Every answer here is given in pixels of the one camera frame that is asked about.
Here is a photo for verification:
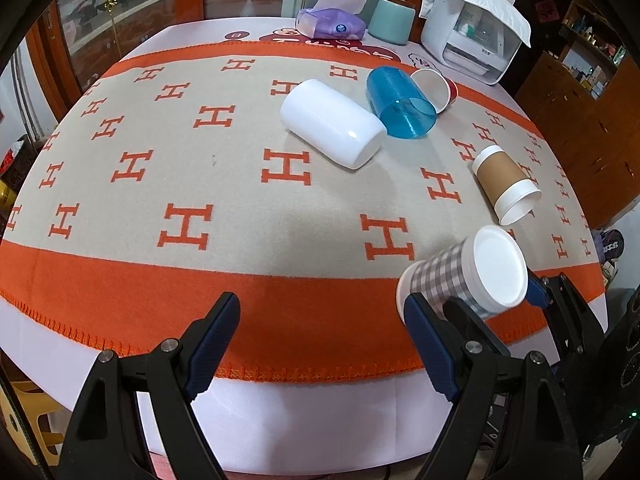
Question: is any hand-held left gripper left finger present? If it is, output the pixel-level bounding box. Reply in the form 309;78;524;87
57;292;242;480

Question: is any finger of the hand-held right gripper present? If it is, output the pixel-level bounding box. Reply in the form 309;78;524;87
525;270;607;378

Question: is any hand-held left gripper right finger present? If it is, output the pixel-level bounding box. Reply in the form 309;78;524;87
404;292;584;480

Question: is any plaid paper cup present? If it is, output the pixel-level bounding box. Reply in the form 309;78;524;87
396;225;529;326

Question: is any brown sleeved paper cup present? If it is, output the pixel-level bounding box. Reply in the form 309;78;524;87
472;145;543;226

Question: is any red paper cup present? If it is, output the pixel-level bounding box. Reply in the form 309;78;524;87
410;67;459;114

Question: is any blue translucent plastic cup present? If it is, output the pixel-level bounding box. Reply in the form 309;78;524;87
366;65;437;140

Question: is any white plastic cup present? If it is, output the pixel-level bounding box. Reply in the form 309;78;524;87
279;78;388;170

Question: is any dark round bag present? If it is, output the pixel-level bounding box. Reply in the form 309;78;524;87
596;229;627;292

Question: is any orange and beige patterned blanket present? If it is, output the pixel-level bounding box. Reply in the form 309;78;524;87
0;50;608;386

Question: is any white tablecloth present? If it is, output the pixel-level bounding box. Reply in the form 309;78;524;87
0;22;608;463

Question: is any brown wooden shelf cabinet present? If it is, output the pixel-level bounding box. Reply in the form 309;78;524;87
514;0;640;231

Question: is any yellow plastic stool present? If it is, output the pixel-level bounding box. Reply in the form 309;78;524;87
0;379;68;467

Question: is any white countertop appliance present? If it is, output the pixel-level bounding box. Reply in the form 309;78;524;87
420;0;521;86

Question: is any red packet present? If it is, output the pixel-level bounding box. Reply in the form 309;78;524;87
0;141;27;177

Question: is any teal ceramic canister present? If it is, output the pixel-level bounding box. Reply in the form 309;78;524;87
368;0;417;45

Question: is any purple tissue pack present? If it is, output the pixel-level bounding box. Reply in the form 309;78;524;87
295;0;367;41

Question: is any wooden glass door cabinet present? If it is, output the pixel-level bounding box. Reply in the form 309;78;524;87
27;0;438;111

